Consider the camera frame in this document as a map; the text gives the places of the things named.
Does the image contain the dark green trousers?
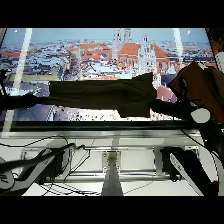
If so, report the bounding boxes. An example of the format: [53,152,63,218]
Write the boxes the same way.
[33,71,158,119]

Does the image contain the brown garment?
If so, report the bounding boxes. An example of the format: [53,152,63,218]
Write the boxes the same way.
[167,61,224,125]

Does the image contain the silver frame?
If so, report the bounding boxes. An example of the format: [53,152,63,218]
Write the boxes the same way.
[0,129,224,197]

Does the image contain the black cable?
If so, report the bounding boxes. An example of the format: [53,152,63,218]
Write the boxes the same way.
[0,134,72,150]
[62,145,93,183]

